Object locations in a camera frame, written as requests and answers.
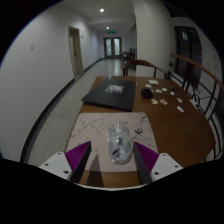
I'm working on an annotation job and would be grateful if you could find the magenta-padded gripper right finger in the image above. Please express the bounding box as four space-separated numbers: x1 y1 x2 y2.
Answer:
131 141 184 186

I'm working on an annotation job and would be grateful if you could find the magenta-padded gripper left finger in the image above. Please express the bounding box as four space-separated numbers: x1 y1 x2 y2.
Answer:
38 140 94 185

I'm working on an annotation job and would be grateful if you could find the white marble-print mouse pad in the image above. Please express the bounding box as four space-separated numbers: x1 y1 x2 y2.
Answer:
65 111 160 173

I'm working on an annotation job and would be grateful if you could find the small black box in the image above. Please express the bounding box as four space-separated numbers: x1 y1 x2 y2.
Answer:
140 87 154 99

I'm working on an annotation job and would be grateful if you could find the black closed laptop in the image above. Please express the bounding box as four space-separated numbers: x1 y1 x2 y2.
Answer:
81 77 138 113

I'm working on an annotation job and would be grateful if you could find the black railing with wooden handrail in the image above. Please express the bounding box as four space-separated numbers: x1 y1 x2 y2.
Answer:
166 53 224 163

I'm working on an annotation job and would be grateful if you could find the wooden armchair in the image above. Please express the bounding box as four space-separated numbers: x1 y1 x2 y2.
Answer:
121 59 171 80

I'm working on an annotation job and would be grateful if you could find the beige side door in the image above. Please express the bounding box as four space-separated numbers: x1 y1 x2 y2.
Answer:
68 26 84 78

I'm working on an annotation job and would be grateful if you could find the dark wooden chair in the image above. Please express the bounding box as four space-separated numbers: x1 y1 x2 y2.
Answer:
121 49 137 63

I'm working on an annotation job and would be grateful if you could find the dark framed window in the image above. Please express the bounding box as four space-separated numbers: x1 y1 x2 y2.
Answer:
174 26 203 89

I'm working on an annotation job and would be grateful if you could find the glazed double door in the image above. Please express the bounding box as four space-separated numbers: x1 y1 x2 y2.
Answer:
103 36 123 60

